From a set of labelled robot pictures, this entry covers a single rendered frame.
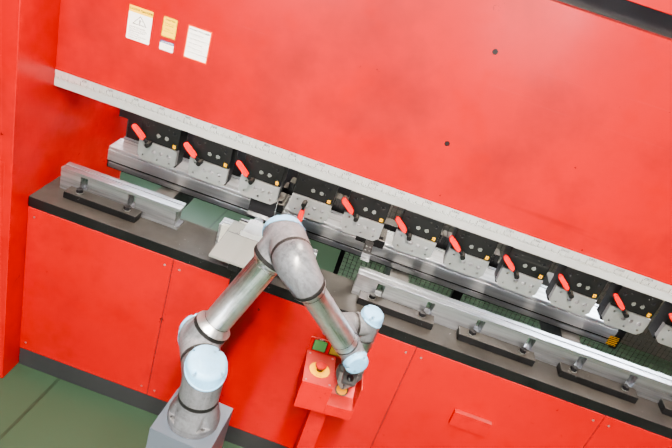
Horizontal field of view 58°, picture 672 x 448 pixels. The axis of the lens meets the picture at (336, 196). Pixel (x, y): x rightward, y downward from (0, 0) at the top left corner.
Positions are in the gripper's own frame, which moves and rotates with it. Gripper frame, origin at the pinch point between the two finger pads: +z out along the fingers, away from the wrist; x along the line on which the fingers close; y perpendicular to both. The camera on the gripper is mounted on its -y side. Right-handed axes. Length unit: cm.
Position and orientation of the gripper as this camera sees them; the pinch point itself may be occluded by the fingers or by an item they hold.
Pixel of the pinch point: (342, 388)
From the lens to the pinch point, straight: 219.2
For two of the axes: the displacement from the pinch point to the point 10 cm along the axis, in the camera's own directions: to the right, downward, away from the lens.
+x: -9.6, -2.8, -0.7
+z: -2.7, 8.1, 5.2
